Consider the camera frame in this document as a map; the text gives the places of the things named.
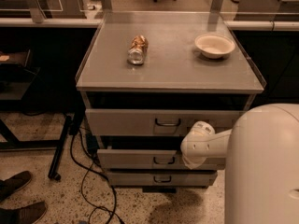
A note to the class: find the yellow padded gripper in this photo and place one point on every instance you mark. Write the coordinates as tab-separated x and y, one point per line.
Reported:
202	130

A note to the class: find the grey drawer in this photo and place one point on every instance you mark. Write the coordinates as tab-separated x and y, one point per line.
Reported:
154	122
172	179
141	159

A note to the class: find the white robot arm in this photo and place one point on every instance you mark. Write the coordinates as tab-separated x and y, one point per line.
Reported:
262	163

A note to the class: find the grey drawer cabinet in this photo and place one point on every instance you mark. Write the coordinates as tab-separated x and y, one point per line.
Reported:
174	76

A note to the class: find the white paper bowl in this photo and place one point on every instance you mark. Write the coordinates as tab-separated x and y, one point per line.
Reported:
214	46

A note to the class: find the crushed golden soda can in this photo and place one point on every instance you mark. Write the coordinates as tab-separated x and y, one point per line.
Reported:
138	50

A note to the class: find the brown shoe upper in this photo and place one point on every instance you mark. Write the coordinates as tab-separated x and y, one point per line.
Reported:
14	183

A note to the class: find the black side table frame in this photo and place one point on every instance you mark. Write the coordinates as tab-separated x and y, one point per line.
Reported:
16	79

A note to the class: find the white horizontal rail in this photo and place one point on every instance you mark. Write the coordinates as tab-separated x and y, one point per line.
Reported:
289	26

